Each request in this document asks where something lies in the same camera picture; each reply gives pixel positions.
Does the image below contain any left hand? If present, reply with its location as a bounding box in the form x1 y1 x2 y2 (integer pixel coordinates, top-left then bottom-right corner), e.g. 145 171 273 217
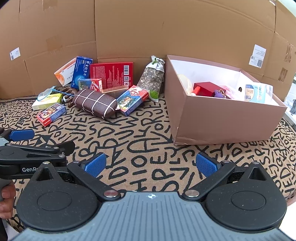
0 181 16 219

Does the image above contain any small red green box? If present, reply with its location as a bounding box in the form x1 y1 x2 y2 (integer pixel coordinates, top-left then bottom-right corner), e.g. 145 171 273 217
78 78 103 92

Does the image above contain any tiger playing card box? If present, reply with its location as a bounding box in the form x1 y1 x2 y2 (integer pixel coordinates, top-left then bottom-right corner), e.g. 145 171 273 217
117 85 149 116

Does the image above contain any yellow green box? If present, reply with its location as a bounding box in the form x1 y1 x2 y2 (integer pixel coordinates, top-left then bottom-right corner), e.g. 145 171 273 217
32 93 62 110

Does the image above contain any purple toy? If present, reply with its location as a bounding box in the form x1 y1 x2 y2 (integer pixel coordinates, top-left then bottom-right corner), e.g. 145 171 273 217
214 89 226 98

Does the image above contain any red box in bin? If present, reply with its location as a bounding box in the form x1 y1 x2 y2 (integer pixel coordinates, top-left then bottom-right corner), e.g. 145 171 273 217
192 82 225 97

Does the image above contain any brown wooden massage comb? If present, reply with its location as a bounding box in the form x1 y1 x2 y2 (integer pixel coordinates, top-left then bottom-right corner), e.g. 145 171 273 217
58 86 78 108

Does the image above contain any letter patterned beige mat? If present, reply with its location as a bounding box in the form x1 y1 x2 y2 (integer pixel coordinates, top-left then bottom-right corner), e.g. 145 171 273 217
1 98 295 201

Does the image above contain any white label left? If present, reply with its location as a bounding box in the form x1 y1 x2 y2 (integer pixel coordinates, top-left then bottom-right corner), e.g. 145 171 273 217
10 47 21 61

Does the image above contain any white orange medicine box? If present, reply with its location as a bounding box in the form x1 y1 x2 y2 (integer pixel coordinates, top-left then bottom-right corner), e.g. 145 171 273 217
54 58 76 86

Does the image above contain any red blue card box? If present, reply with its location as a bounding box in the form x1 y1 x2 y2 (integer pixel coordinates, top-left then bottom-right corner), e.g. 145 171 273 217
36 103 66 127

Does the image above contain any pink cardboard storage box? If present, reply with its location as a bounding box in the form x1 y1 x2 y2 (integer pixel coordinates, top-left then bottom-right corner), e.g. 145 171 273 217
164 55 287 145

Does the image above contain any brown checked pouch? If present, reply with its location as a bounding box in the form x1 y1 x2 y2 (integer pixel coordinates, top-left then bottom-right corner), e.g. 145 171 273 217
72 89 119 119

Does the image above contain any herb sachet bag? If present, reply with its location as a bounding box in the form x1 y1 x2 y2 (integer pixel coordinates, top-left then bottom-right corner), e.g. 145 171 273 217
137 55 165 102

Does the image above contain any light blue medicine box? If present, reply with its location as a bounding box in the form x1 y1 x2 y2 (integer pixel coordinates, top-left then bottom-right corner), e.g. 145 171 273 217
245 82 273 104

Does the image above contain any white shipping label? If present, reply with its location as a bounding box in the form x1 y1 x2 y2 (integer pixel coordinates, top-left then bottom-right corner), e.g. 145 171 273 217
249 44 266 68

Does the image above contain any brown long box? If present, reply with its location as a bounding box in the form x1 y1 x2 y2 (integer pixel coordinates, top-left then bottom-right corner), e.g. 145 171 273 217
101 85 128 98

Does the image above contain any cardboard wall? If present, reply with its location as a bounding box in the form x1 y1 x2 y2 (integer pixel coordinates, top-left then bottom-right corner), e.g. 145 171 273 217
1 1 295 99

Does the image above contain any large red flat box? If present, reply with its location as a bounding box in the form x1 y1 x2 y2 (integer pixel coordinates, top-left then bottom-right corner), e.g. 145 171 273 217
90 62 133 89

